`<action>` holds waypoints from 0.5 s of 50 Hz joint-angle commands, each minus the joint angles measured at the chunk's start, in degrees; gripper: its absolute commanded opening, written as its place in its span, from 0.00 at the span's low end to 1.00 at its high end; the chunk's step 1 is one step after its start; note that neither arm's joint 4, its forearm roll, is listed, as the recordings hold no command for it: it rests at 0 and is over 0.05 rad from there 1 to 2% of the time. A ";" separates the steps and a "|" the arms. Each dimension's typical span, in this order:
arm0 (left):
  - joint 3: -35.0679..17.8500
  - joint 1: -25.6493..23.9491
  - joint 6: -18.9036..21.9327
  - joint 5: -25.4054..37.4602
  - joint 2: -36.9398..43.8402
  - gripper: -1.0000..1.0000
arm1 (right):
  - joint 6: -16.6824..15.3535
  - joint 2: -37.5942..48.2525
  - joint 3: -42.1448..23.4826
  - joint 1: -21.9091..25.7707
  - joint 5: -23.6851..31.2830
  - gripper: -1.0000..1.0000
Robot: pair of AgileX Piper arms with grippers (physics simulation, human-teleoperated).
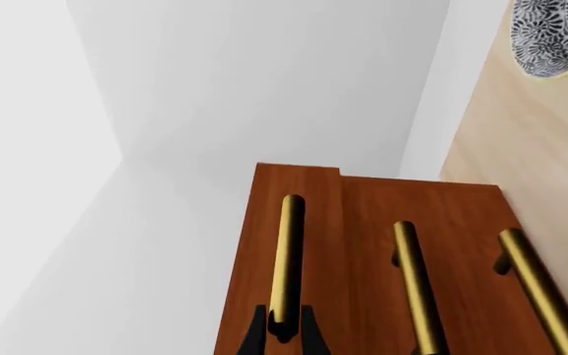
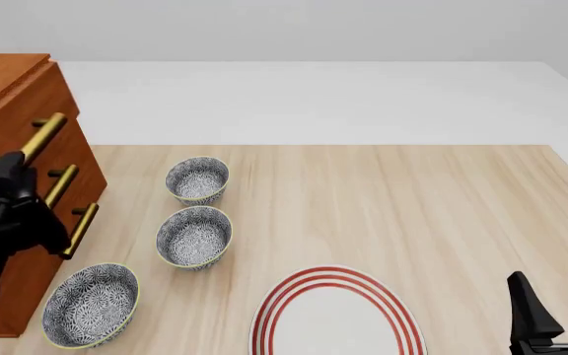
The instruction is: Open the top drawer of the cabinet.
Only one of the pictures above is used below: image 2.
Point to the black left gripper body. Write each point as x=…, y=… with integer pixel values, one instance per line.
x=22, y=225

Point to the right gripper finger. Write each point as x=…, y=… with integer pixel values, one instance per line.
x=528, y=310

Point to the white plate with red rings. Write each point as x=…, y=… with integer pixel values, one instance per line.
x=335, y=321

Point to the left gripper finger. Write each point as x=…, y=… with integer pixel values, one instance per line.
x=7, y=168
x=26, y=185

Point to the small patterned bowl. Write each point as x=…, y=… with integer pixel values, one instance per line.
x=197, y=183

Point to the medium patterned bowl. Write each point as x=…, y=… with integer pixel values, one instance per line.
x=192, y=240

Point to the large patterned bowl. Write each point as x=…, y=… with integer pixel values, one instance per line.
x=89, y=310

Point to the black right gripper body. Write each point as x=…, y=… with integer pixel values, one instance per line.
x=555, y=347

